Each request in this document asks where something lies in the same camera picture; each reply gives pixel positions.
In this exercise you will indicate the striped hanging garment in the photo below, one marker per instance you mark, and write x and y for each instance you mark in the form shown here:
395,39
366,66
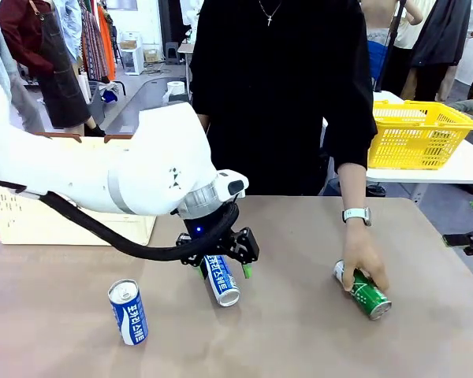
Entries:
92,47

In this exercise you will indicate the white paper roll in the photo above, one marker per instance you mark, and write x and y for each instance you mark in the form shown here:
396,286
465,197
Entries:
175,87

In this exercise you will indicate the white wrist watch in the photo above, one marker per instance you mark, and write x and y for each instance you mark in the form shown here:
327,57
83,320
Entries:
356,216

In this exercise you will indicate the black hanging coat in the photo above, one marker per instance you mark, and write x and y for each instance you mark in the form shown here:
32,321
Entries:
441,35

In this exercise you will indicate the mannequin with blue skirt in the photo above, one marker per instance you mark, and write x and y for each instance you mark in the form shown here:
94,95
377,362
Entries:
378,51

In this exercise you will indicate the small cardboard box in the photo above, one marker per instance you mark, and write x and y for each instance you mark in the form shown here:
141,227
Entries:
128,44
150,56

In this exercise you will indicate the person's left hand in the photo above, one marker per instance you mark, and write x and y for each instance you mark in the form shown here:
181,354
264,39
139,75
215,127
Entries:
362,252

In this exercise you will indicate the blue white drink can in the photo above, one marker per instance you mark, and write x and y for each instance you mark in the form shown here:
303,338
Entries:
222,281
130,315

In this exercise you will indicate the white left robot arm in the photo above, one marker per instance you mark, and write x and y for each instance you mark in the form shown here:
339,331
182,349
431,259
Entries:
102,169

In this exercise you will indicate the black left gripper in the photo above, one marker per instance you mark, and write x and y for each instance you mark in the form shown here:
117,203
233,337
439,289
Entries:
199,228

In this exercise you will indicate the small grey stool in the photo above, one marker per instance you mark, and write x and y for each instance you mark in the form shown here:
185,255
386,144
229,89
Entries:
172,51

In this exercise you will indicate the light blue hanging shirt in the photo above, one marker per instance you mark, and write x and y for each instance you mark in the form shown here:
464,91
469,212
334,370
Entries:
69,27

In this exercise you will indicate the green can white sail print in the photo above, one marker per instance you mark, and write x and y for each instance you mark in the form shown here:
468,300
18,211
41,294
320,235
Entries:
368,297

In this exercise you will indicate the background work table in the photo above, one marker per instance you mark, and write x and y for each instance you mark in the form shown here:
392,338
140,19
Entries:
186,49

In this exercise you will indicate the orange hanging garment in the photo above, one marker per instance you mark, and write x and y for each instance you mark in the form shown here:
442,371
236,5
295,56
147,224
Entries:
107,47

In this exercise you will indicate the white air purifier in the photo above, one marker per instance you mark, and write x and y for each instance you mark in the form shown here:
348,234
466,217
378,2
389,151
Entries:
134,61

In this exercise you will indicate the person's black sweater torso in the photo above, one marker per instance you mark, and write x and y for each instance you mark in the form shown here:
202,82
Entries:
280,98

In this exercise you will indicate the yellow plastic basket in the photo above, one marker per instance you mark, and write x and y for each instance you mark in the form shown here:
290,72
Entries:
414,138

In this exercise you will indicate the white side table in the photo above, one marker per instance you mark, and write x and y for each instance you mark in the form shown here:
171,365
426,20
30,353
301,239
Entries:
469,165

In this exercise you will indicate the blue cloth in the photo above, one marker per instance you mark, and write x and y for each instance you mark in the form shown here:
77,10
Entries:
109,96

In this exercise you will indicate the person's left forearm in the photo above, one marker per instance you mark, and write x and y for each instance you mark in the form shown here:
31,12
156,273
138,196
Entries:
352,185

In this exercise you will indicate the black stand pole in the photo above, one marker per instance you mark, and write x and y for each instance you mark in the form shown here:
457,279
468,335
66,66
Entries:
386,59

